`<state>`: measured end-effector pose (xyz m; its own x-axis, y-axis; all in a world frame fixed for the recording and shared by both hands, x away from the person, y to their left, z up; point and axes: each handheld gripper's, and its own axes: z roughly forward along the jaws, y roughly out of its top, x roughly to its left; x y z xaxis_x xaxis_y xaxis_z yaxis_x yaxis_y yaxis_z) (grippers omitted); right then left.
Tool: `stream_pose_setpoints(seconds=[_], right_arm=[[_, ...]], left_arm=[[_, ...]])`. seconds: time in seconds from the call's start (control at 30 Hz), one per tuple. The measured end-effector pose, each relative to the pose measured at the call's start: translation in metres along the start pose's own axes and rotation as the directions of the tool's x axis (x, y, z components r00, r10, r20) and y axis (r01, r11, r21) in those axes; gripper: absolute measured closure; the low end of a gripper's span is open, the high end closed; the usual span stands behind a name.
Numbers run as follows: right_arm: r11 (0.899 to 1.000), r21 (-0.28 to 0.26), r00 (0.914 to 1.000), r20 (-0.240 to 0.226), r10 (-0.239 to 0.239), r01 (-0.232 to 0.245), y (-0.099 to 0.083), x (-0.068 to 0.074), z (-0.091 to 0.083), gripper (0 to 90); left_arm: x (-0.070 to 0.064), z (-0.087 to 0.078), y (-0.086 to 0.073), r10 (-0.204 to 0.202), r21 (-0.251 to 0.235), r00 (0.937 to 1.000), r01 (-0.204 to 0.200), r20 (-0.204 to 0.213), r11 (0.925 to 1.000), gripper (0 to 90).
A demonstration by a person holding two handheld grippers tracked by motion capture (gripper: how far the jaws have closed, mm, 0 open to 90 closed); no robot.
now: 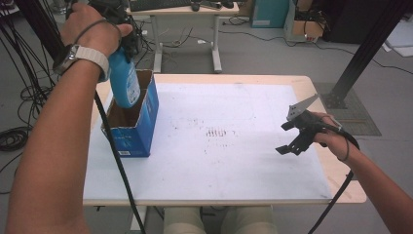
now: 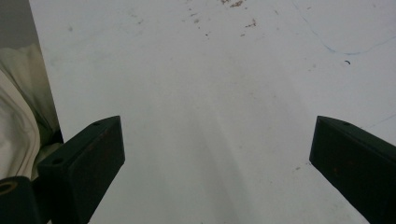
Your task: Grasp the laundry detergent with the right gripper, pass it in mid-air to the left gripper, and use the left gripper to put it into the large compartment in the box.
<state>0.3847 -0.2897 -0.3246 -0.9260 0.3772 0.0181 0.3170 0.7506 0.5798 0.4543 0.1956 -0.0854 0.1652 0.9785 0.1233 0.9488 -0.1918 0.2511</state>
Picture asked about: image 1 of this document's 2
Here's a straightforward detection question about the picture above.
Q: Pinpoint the person's leg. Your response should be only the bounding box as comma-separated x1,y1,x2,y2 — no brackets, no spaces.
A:
163,207,208,234
220,207,277,234

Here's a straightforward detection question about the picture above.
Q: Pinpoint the person's left hand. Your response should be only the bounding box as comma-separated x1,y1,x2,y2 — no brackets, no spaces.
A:
60,2,134,59

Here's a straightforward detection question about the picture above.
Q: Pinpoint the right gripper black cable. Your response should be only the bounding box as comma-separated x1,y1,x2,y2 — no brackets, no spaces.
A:
306,125,360,234

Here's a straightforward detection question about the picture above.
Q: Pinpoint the open cardboard box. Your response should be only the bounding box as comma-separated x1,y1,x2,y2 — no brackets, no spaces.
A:
291,19,325,40

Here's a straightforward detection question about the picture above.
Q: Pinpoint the person's right leg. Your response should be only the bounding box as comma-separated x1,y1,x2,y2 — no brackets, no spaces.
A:
220,207,277,234

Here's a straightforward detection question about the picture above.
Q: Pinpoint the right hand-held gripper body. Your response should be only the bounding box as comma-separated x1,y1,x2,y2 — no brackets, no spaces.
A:
286,93,325,156

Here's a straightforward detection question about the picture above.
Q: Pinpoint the wristwatch with white band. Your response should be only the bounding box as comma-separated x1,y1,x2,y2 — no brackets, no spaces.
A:
53,43,111,83

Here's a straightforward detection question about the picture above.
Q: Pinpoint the person's left leg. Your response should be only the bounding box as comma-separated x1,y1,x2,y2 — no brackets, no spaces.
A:
163,207,208,234

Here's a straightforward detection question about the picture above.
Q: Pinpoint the blue cardboard box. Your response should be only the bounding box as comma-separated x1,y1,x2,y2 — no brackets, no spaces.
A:
100,69,160,159

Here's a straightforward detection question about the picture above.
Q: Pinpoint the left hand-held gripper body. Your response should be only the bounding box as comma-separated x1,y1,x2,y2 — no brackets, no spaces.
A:
89,0,142,50

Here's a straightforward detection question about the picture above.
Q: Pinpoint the grey left wrist cord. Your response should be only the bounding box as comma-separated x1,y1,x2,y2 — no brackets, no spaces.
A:
74,18,123,45

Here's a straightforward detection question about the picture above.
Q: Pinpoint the grey right wrist cord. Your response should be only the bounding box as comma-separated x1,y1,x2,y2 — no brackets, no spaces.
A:
320,115,351,163

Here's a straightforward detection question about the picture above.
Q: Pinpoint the white table mat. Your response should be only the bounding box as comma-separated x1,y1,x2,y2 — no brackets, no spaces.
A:
83,82,333,201

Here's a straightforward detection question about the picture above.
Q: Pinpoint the black metal stand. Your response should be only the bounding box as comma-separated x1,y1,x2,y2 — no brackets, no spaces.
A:
320,0,413,110
14,0,67,62

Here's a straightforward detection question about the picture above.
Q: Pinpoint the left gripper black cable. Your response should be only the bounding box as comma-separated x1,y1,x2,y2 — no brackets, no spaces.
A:
94,91,147,234

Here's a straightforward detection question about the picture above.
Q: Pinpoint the teal box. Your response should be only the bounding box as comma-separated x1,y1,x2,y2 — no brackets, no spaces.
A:
249,0,291,29

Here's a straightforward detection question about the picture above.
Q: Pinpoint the black cable bundle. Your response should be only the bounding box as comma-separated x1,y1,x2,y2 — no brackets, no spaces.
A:
0,19,56,118

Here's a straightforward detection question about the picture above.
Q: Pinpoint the grey wrist cord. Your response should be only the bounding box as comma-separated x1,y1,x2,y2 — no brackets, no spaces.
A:
74,18,123,45
320,115,351,163

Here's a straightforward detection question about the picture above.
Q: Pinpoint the black keyboard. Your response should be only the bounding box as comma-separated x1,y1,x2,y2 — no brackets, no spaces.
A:
129,0,193,13

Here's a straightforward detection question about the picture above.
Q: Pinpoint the person's right hand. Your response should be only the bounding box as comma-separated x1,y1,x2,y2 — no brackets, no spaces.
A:
311,111,354,163

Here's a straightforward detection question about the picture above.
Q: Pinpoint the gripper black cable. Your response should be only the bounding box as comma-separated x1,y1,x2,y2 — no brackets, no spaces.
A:
306,125,360,234
94,91,147,234

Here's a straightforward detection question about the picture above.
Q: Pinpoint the grey floor grate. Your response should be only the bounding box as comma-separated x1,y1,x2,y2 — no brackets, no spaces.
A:
313,82,383,137

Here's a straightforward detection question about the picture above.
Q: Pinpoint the desk with white legs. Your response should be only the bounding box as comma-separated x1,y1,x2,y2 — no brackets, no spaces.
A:
126,2,241,74

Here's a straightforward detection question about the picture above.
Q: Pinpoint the coiled black cable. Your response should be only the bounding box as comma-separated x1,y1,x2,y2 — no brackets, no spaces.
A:
0,126,33,153

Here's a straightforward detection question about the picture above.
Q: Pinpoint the blue bottle with white cap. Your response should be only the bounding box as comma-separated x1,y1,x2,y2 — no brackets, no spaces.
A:
107,45,142,109

